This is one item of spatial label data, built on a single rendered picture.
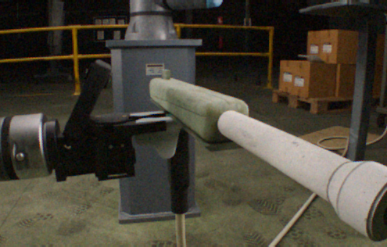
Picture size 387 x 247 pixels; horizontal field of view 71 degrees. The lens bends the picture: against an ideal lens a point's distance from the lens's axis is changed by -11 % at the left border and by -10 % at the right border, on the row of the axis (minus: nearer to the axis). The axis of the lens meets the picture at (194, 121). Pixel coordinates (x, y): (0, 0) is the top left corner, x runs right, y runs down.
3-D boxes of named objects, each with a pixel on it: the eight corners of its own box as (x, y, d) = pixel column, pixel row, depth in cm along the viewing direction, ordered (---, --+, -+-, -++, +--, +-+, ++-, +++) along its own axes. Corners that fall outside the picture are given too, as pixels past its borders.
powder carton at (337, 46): (344, 62, 337) (345, 33, 329) (361, 64, 310) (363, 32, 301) (319, 62, 328) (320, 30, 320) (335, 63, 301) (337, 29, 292)
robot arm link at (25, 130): (20, 111, 42) (3, 123, 33) (51, 108, 43) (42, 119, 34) (30, 167, 44) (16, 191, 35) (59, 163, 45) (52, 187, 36)
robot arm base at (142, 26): (125, 42, 113) (124, 16, 111) (173, 41, 117) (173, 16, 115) (124, 40, 95) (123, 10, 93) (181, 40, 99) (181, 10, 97)
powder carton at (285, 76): (302, 89, 366) (304, 60, 357) (318, 92, 339) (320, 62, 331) (278, 90, 353) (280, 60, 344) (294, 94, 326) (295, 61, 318)
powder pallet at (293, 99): (341, 98, 399) (342, 87, 396) (388, 108, 326) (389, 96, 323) (272, 101, 361) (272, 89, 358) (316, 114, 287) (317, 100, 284)
